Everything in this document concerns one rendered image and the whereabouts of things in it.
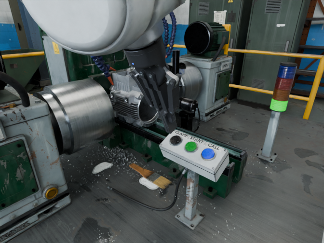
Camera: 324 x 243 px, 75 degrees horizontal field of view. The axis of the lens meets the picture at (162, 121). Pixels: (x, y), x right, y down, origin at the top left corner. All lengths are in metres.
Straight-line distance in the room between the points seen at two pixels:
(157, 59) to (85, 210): 0.56
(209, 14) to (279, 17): 1.15
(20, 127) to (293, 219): 0.83
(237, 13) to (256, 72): 0.99
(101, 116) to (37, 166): 0.24
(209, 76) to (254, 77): 2.74
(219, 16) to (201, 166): 3.75
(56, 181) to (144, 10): 0.65
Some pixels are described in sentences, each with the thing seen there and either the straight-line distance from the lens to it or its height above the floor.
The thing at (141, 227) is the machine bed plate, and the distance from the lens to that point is 0.71.
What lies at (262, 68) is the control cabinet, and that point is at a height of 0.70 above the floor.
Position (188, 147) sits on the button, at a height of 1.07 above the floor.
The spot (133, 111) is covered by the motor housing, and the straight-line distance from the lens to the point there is 0.91.
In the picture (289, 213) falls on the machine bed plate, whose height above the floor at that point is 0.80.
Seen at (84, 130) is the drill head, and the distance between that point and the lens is 0.74.
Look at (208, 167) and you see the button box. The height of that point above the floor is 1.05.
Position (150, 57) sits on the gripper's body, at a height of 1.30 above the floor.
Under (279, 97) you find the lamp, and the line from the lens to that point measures 0.96.
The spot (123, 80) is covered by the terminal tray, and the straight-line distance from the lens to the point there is 0.97.
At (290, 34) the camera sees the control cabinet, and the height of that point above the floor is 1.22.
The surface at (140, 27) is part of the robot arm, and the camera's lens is 0.17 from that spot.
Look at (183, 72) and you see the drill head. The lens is 1.11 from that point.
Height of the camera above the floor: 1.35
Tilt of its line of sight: 25 degrees down
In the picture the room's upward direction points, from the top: straight up
